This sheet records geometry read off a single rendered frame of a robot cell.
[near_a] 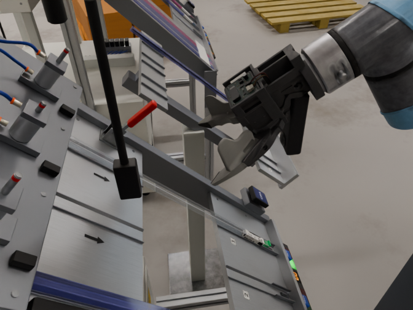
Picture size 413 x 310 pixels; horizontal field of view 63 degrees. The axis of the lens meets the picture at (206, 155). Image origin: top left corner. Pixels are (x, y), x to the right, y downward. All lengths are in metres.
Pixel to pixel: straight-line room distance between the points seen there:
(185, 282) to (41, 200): 1.25
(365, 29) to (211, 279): 1.28
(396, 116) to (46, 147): 0.47
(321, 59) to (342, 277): 1.33
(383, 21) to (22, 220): 0.46
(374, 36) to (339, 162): 1.77
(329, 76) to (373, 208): 1.58
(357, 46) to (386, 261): 1.44
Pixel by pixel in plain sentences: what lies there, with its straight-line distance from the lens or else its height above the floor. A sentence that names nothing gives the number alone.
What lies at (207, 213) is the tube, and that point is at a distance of 0.65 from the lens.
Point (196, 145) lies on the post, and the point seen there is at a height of 0.77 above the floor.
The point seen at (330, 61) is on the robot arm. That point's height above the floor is 1.19.
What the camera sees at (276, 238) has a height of 0.73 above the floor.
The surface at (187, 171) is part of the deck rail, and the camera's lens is 0.69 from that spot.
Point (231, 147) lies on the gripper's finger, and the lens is 0.47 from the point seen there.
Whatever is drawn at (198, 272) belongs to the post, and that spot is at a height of 0.08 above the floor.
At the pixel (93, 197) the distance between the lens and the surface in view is 0.50.
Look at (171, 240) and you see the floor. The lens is 1.71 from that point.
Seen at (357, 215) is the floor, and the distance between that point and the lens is 1.95.
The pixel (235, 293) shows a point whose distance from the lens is 0.61.
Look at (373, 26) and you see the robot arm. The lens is 0.50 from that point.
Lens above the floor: 1.39
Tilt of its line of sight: 41 degrees down
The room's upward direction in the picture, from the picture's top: straight up
